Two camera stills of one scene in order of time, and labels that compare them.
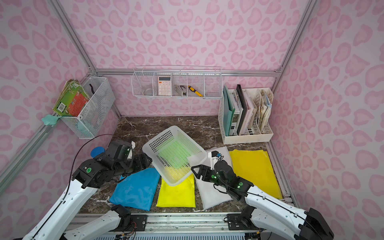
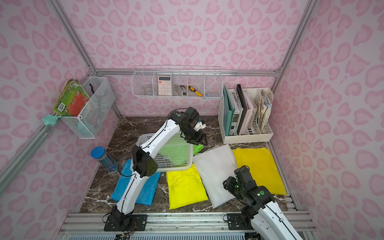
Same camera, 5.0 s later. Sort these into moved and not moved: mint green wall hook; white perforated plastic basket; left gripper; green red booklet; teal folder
Moved: left gripper; white perforated plastic basket
Not moved: teal folder; mint green wall hook; green red booklet
